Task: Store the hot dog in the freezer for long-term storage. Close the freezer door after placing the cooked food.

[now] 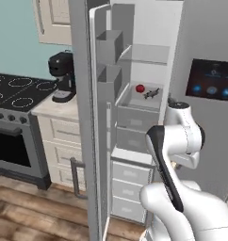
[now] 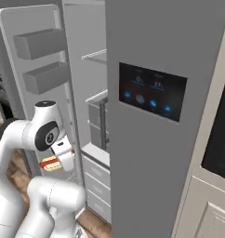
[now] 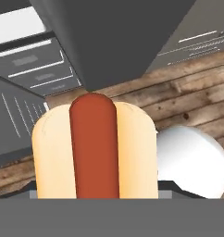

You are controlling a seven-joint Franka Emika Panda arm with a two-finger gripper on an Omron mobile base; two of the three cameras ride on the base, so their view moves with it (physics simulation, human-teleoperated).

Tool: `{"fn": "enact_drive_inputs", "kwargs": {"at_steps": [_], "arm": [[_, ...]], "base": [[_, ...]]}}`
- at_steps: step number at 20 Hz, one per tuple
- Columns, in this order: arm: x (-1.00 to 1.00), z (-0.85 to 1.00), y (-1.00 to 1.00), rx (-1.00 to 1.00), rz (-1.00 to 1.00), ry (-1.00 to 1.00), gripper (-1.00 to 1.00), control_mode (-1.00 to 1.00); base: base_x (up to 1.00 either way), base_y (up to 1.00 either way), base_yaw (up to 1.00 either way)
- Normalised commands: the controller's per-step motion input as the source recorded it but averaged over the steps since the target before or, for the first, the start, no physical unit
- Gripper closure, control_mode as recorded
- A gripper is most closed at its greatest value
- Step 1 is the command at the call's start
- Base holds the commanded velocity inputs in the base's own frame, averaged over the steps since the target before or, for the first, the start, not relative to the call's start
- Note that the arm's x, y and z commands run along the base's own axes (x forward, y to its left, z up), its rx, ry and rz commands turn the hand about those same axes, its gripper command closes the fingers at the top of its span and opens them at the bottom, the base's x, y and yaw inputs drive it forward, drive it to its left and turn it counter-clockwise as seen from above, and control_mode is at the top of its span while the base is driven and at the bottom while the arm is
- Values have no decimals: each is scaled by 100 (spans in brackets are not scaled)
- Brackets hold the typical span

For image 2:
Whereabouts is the clear freezer bin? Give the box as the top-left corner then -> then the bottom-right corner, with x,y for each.
86,89 -> 111,153

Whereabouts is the grey freezer door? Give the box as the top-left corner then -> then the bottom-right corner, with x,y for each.
0,3 -> 85,188

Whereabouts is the hot dog in bun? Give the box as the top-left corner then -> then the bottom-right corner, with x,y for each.
39,150 -> 75,171

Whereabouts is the grey fridge door with screen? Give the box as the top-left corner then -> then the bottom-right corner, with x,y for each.
104,0 -> 225,238

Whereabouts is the grey door bin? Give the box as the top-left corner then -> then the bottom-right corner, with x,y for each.
22,60 -> 72,95
12,28 -> 68,60

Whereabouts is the wire freezer shelf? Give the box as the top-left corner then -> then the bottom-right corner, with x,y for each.
81,48 -> 108,66

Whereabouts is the grey freezer drawer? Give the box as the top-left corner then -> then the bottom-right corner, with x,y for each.
84,172 -> 112,206
82,154 -> 112,189
86,189 -> 113,225

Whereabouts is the black object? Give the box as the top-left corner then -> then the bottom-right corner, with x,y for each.
0,73 -> 15,123

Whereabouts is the grey freezer compartment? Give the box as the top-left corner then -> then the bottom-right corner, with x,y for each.
61,0 -> 113,225

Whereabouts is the beige oven cabinet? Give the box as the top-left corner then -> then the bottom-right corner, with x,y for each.
171,6 -> 225,238

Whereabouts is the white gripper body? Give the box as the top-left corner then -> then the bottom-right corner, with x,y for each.
56,148 -> 76,172

